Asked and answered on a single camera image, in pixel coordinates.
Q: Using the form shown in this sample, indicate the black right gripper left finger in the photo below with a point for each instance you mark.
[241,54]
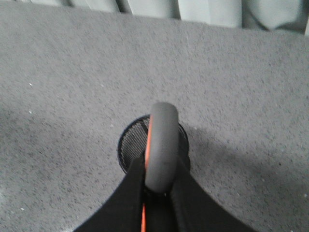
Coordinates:
[122,212]

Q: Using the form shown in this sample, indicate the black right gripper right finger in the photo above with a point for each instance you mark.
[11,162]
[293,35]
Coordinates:
[188,208]

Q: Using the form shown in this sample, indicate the grey and orange scissors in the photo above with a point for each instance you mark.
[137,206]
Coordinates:
[160,167]

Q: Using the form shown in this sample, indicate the black mesh pen bucket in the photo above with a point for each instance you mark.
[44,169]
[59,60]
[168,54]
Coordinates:
[132,143]

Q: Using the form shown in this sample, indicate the light grey curtain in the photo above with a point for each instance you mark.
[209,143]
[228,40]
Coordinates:
[268,15]

